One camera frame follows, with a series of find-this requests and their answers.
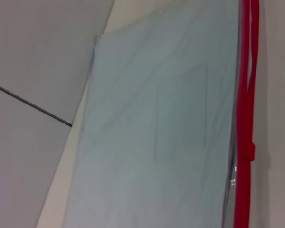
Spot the clear document bag red zipper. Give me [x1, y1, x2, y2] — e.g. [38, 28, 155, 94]
[37, 0, 262, 228]

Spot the red zipper slider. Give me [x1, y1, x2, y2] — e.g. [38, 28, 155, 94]
[248, 142, 256, 162]

